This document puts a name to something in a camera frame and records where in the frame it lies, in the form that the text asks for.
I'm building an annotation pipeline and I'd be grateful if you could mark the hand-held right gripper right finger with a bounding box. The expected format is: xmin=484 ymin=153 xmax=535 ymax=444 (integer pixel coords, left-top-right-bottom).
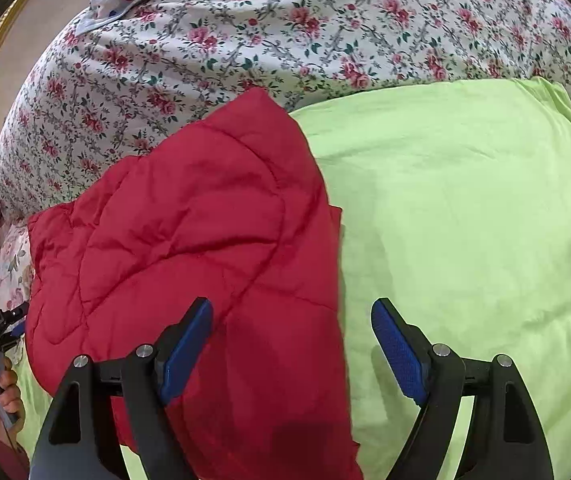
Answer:
xmin=370 ymin=297 xmax=555 ymax=480

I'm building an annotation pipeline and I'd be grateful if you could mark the rose print floral quilt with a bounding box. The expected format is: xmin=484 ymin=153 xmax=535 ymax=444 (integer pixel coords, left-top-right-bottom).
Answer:
xmin=0 ymin=0 xmax=571 ymax=221

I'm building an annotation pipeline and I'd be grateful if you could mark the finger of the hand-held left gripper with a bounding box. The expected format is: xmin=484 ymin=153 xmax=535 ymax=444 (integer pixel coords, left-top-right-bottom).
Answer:
xmin=2 ymin=302 xmax=30 ymax=343

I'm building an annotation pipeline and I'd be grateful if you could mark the red quilted jacket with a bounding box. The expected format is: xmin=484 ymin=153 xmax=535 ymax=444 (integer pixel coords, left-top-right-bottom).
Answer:
xmin=24 ymin=87 xmax=366 ymax=480

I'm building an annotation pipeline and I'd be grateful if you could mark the pastel floral pillow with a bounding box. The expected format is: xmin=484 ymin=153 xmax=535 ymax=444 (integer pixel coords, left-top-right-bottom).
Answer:
xmin=0 ymin=222 xmax=35 ymax=318

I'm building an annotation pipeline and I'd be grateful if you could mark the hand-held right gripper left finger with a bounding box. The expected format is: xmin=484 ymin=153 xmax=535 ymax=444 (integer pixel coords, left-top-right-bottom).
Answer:
xmin=28 ymin=296 xmax=215 ymax=480

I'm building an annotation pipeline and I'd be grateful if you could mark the person's left hand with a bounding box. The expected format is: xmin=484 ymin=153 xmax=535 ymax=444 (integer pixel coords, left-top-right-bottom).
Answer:
xmin=0 ymin=355 xmax=27 ymax=433

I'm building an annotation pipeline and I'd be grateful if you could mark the light green bed sheet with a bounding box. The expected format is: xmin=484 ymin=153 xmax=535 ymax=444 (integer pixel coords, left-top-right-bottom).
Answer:
xmin=13 ymin=77 xmax=571 ymax=480

